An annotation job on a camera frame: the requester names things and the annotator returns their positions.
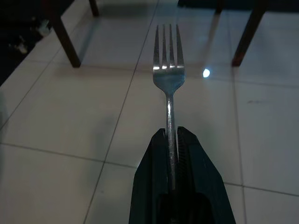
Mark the light wooden dining table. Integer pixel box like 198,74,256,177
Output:
49,0,267,69

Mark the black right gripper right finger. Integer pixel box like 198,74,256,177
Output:
175,126,237,224

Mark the silver metal fork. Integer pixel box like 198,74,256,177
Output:
152,23,186,191

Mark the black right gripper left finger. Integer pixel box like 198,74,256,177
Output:
128,127,173,224

